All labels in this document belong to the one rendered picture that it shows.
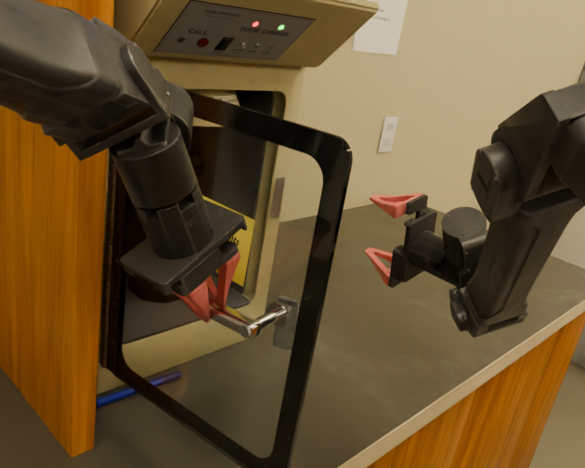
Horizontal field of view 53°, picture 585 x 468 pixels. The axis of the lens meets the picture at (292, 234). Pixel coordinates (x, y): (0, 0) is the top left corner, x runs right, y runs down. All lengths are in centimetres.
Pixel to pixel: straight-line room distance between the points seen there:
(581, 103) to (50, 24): 31
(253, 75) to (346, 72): 85
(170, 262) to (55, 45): 22
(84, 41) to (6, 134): 40
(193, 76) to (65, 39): 40
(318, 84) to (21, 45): 130
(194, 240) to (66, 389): 32
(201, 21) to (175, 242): 28
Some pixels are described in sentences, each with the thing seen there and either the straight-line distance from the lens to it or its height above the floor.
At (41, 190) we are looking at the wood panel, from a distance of 71.
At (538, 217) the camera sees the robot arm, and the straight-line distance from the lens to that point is 50.
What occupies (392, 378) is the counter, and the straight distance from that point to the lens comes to 102.
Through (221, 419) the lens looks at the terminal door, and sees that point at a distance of 71.
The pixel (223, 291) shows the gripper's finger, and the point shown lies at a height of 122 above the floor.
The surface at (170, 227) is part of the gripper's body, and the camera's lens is 49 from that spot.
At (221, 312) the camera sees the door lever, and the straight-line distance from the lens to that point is 57.
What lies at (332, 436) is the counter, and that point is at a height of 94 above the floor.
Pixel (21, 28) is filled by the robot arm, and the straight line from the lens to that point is 36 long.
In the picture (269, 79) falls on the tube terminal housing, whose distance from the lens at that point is 86.
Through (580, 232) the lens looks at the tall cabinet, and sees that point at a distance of 369.
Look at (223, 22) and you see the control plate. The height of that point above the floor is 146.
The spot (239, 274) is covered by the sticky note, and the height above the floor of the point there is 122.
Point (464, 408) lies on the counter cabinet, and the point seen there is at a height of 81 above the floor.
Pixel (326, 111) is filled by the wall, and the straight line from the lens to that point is 165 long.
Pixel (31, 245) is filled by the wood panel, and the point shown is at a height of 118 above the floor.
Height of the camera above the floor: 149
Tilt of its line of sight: 21 degrees down
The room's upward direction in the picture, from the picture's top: 10 degrees clockwise
